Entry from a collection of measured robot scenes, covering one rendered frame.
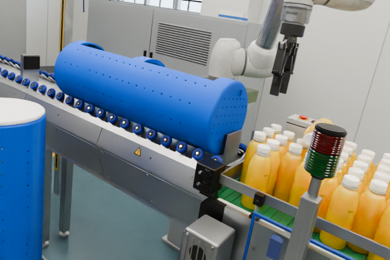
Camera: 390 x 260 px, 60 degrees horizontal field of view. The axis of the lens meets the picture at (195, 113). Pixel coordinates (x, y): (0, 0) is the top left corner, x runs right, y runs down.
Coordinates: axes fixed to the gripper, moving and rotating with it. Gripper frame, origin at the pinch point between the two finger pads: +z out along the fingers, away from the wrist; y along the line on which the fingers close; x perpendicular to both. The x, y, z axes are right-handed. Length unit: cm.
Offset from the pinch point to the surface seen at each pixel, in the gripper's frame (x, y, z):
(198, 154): -19.2, 13.2, 28.7
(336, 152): 28.4, 40.5, 3.4
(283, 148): 7.7, 5.3, 18.7
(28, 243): -60, 51, 69
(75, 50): -93, 11, 5
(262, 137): 1.0, 8.8, 16.4
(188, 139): -23.6, 13.9, 24.5
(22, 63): -145, 7, 22
